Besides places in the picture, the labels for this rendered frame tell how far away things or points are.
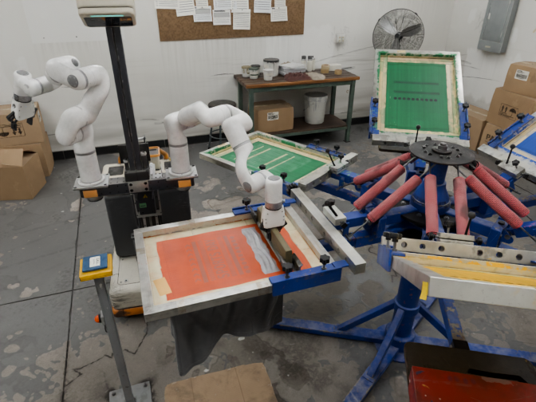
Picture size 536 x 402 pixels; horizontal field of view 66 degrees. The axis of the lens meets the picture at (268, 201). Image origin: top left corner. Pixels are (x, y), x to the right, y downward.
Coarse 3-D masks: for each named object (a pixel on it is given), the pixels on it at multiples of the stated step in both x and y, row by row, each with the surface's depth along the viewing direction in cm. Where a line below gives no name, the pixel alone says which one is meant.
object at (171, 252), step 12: (240, 228) 201; (168, 240) 192; (180, 240) 192; (192, 240) 192; (240, 240) 192; (264, 240) 192; (288, 240) 192; (168, 252) 184; (180, 252) 184; (168, 264) 176; (180, 264) 177
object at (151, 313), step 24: (216, 216) 204; (240, 216) 206; (288, 216) 209; (312, 240) 186; (144, 264) 171; (144, 288) 158; (240, 288) 158; (264, 288) 159; (144, 312) 147; (168, 312) 149
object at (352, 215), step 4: (348, 212) 198; (352, 212) 198; (356, 212) 198; (348, 216) 195; (352, 216) 195; (356, 216) 195; (360, 216) 195; (348, 220) 193; (352, 220) 194; (356, 220) 195; (360, 220) 196; (352, 224) 195; (356, 224) 196; (360, 224) 197; (336, 228) 193; (340, 228) 194
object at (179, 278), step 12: (252, 252) 184; (300, 252) 184; (252, 264) 177; (168, 276) 170; (180, 276) 170; (192, 276) 170; (240, 276) 170; (252, 276) 170; (264, 276) 170; (180, 288) 163; (192, 288) 163; (204, 288) 163; (216, 288) 163; (168, 300) 157
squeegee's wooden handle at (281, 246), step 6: (258, 210) 197; (258, 216) 198; (270, 228) 183; (276, 228) 182; (276, 234) 178; (276, 240) 177; (282, 240) 174; (276, 246) 179; (282, 246) 171; (288, 246) 170; (282, 252) 171; (288, 252) 168; (288, 258) 170
